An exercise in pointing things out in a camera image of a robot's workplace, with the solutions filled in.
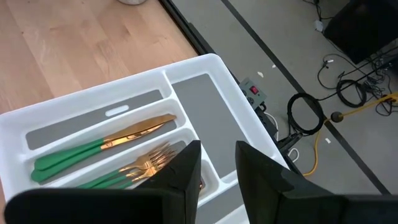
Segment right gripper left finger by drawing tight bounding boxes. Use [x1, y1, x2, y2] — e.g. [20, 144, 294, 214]
[3, 139, 203, 224]

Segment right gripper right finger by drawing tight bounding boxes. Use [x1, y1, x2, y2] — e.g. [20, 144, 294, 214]
[234, 140, 398, 224]

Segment gold fork green handle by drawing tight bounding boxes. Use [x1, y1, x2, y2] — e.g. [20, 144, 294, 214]
[93, 146, 177, 190]
[114, 149, 178, 190]
[76, 142, 171, 189]

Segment gold knife green handle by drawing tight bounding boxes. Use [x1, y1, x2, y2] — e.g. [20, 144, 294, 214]
[30, 123, 167, 184]
[33, 113, 177, 171]

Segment black round plug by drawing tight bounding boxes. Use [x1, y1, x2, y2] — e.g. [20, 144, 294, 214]
[330, 111, 345, 124]

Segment grey power strip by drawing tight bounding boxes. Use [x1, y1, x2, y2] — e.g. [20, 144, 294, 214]
[238, 77, 268, 110]

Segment white cutlery organizer tray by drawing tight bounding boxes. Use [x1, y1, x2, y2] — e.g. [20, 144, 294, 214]
[0, 53, 290, 224]

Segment black equipment case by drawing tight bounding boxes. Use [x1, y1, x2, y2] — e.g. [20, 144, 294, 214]
[323, 0, 398, 65]

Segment yellow extension cable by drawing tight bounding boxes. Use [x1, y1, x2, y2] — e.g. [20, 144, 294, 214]
[303, 92, 398, 177]

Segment coiled black cable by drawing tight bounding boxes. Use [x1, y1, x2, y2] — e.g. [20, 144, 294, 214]
[335, 79, 368, 109]
[285, 92, 326, 137]

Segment black cable tangle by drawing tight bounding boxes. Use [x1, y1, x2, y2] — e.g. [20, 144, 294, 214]
[366, 46, 398, 116]

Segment thin black cable white plug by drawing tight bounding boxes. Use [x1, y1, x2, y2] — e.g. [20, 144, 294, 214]
[316, 52, 346, 91]

